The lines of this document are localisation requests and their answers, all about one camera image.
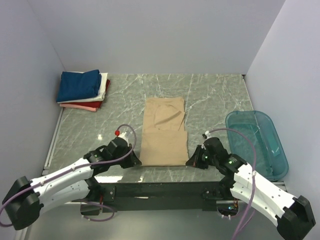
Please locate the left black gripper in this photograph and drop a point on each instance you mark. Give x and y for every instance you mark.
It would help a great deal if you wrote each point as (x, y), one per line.
(133, 160)

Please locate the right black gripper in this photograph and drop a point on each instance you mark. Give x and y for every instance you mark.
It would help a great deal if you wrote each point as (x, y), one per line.
(195, 161)

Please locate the beige t shirt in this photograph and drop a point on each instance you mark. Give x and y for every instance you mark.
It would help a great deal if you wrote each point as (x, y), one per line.
(164, 138)

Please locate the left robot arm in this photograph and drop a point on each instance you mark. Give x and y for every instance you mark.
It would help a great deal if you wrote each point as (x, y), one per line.
(28, 199)

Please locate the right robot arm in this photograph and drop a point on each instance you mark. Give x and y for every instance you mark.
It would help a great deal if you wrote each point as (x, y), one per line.
(292, 216)

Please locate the black base beam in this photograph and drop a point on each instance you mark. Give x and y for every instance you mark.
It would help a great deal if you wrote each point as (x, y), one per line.
(160, 197)

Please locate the folded pink t shirt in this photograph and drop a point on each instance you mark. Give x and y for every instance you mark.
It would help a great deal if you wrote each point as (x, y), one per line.
(75, 106)

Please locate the teal plastic bin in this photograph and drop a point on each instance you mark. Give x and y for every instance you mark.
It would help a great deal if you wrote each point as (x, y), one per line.
(271, 160)

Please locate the folded blue t shirt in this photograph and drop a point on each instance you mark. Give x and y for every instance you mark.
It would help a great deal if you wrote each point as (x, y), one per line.
(77, 86)

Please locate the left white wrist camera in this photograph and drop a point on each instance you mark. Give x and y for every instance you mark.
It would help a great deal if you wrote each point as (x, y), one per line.
(123, 135)

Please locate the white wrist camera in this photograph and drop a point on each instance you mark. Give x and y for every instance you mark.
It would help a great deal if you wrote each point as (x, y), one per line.
(123, 135)
(207, 135)

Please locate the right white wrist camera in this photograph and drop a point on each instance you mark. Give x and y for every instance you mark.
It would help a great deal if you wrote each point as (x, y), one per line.
(207, 135)

